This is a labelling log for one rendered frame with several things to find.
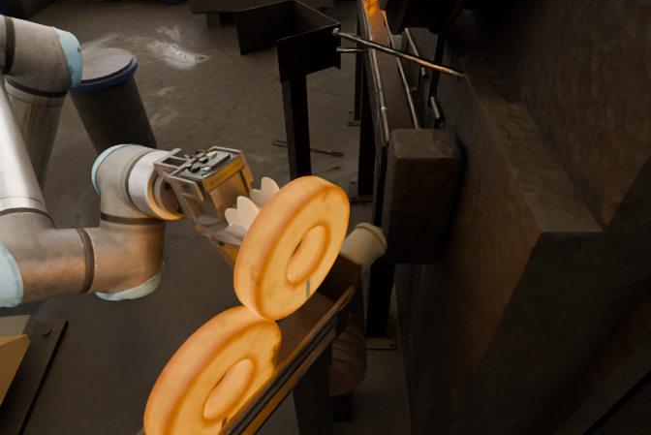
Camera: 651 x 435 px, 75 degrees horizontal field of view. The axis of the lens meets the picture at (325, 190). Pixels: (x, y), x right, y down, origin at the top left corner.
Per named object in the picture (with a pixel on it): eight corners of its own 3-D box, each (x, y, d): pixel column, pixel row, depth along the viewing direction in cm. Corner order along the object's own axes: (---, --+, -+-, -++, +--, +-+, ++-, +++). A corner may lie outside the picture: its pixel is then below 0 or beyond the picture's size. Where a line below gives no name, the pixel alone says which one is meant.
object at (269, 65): (304, 173, 182) (293, -2, 135) (340, 209, 166) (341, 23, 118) (263, 192, 174) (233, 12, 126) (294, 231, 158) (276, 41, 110)
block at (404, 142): (436, 233, 80) (460, 125, 64) (444, 266, 74) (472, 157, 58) (379, 233, 81) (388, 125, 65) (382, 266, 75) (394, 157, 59)
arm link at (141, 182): (148, 228, 58) (201, 190, 64) (167, 235, 55) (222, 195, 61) (115, 172, 54) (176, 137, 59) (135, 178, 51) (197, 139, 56)
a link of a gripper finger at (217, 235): (238, 246, 43) (189, 228, 49) (243, 257, 44) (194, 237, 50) (269, 219, 46) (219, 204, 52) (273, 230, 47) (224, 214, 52)
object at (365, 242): (385, 261, 66) (390, 233, 63) (353, 297, 60) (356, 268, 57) (353, 244, 69) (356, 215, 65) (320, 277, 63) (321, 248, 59)
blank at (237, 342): (294, 299, 47) (272, 284, 49) (177, 370, 34) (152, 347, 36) (266, 403, 52) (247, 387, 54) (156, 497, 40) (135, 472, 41)
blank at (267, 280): (356, 163, 45) (330, 151, 47) (253, 243, 35) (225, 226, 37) (345, 263, 55) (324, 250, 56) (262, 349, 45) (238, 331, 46)
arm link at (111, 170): (144, 203, 71) (149, 143, 70) (188, 219, 63) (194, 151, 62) (84, 205, 63) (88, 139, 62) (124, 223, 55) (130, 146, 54)
